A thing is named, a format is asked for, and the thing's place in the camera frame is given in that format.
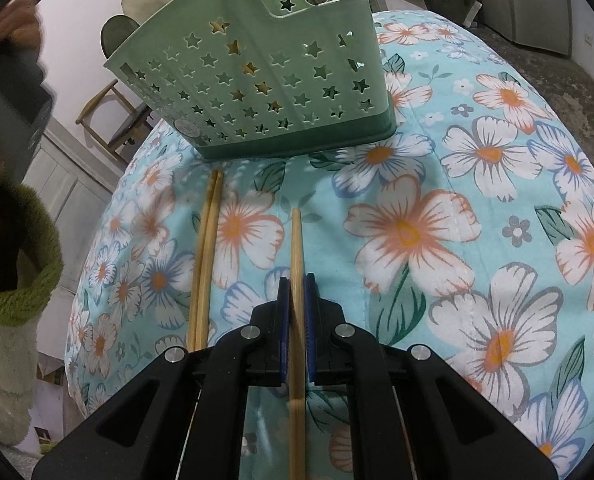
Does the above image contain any wooden chair black seat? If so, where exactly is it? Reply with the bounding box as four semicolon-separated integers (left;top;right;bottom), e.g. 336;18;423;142
75;79;154;167

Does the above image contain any small white ceramic spoon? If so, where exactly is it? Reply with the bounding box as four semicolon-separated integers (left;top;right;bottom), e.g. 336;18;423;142
122;0;170;25

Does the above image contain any green fleece sleeve forearm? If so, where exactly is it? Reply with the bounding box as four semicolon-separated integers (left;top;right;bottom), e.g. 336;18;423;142
0;179;63;446

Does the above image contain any left hand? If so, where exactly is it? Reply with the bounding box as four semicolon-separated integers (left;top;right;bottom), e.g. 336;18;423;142
0;0;42;54

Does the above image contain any wooden chopstick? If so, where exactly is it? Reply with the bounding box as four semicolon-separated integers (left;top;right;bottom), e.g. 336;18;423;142
193;170;223;350
288;208;307;480
186;169;219;352

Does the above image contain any floral blue tablecloth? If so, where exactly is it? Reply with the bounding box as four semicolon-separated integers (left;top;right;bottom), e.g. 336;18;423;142
65;11;594;479

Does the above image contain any silver refrigerator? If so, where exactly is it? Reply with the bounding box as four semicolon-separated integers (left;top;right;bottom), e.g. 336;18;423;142
480;0;584;58

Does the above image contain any green plastic utensil holder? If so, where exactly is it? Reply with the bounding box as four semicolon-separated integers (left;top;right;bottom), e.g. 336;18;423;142
106;0;396;159

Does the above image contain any steel ladle spoon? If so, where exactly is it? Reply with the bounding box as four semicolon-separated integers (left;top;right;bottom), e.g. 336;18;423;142
100;14;140;58

